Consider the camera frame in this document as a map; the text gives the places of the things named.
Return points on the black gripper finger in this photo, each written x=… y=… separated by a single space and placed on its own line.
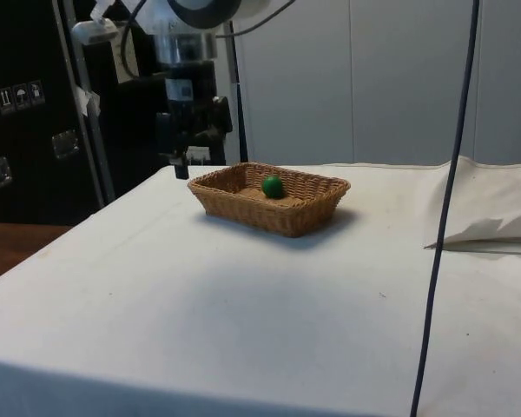
x=215 y=117
x=181 y=167

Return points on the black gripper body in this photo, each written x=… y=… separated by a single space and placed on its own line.
x=202 y=78

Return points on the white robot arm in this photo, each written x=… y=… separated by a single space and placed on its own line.
x=252 y=8

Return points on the wicker basket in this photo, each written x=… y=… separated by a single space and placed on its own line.
x=247 y=208

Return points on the green ball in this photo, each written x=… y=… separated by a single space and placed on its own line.
x=272 y=187

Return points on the pale locker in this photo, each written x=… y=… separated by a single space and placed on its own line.
x=295 y=100

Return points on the black cabinet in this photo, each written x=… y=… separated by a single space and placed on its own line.
x=26 y=143

